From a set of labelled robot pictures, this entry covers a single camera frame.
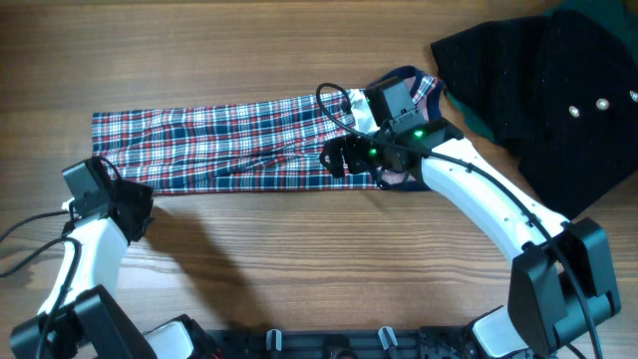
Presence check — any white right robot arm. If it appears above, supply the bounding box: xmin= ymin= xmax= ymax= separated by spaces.
xmin=320 ymin=127 xmax=620 ymax=358

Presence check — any black knit jacket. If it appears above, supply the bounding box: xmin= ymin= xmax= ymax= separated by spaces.
xmin=431 ymin=9 xmax=637 ymax=218

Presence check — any green garment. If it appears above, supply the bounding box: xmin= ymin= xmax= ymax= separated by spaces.
xmin=446 ymin=0 xmax=637 ymax=143

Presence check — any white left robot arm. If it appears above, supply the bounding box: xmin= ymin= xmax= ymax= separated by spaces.
xmin=10 ymin=179 xmax=221 ymax=358

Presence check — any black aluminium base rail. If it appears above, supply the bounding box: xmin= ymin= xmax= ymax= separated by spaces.
xmin=207 ymin=327 xmax=479 ymax=359

